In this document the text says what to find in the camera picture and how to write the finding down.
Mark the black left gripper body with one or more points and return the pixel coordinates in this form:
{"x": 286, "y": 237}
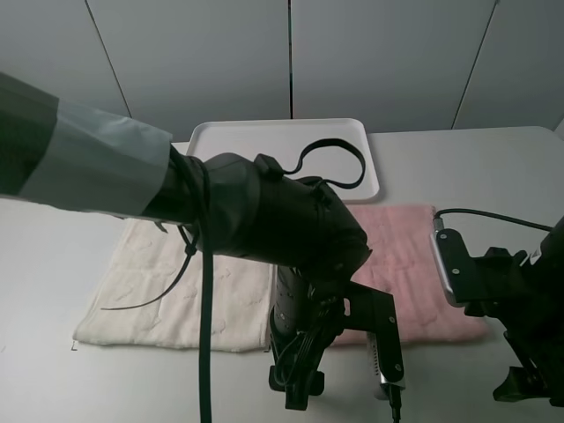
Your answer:
{"x": 307, "y": 315}

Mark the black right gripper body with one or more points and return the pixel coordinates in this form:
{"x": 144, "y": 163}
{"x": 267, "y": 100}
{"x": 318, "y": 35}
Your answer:
{"x": 526, "y": 296}

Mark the pink towel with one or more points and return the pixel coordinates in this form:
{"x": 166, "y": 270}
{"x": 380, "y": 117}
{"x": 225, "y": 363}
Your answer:
{"x": 402, "y": 264}

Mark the cream white towel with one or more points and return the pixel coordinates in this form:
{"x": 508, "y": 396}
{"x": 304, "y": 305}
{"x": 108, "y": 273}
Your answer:
{"x": 143, "y": 300}

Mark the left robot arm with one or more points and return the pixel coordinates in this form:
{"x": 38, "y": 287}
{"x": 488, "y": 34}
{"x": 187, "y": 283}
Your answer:
{"x": 82, "y": 159}

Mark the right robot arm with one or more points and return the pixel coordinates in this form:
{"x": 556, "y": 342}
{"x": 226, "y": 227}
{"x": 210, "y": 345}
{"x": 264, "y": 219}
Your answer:
{"x": 553, "y": 251}

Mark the white plastic tray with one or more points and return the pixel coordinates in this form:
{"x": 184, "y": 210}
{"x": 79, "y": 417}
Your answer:
{"x": 284, "y": 140}

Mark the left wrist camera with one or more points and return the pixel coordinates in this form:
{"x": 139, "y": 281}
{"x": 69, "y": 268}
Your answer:
{"x": 373, "y": 312}

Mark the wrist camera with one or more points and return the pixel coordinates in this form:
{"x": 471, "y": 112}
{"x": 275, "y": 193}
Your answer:
{"x": 452, "y": 261}
{"x": 373, "y": 312}

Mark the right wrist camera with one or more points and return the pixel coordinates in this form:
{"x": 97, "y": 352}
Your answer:
{"x": 452, "y": 261}

